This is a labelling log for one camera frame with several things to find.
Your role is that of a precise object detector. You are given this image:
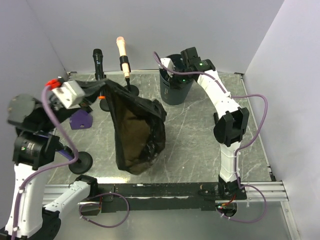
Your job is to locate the dark blue trash bin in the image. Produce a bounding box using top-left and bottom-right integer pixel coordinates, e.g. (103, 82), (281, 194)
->
(159, 69), (193, 106)

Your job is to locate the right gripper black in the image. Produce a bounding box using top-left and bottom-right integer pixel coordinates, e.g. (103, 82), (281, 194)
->
(164, 66), (193, 91)

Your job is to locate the purple wedge shaped box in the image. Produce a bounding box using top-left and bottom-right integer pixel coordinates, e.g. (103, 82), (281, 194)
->
(69, 109), (93, 130)

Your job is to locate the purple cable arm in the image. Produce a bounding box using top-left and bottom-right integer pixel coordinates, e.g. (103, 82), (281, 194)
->
(152, 51), (269, 190)
(11, 84), (80, 240)

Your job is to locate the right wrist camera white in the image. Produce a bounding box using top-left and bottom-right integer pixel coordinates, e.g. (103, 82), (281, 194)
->
(158, 57), (175, 77)

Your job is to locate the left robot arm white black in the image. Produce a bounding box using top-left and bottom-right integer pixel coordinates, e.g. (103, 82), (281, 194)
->
(0, 94), (99, 240)

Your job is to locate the aluminium front rail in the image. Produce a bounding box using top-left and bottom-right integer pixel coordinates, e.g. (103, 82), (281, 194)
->
(42, 181), (290, 206)

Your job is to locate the purple microphone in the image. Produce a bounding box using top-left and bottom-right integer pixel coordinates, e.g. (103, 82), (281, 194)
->
(38, 133), (74, 161)

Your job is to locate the black stand of pink microphone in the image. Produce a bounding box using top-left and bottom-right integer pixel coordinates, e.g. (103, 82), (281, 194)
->
(119, 55), (139, 96)

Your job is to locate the black plastic trash bag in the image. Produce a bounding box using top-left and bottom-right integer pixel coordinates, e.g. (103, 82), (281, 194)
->
(77, 78), (167, 175)

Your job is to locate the black microphone orange ring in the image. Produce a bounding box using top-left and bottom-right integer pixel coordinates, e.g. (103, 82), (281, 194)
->
(92, 48), (105, 81)

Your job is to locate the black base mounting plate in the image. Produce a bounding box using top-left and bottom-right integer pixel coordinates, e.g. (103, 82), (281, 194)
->
(81, 182), (247, 213)

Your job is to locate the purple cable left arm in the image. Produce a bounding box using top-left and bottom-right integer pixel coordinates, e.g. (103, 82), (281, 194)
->
(11, 84), (80, 240)

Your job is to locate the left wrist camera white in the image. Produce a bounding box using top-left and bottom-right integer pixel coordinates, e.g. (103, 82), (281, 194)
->
(45, 77), (85, 109)

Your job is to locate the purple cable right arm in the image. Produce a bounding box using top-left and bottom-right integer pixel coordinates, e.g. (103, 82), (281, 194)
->
(152, 51), (269, 190)

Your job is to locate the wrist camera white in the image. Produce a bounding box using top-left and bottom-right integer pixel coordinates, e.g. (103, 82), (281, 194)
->
(45, 77), (85, 109)
(158, 57), (175, 77)

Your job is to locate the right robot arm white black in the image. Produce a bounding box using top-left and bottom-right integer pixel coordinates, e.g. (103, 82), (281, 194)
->
(180, 47), (250, 199)

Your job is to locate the pink beige microphone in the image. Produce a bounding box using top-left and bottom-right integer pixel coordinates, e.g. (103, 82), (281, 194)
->
(116, 36), (131, 79)

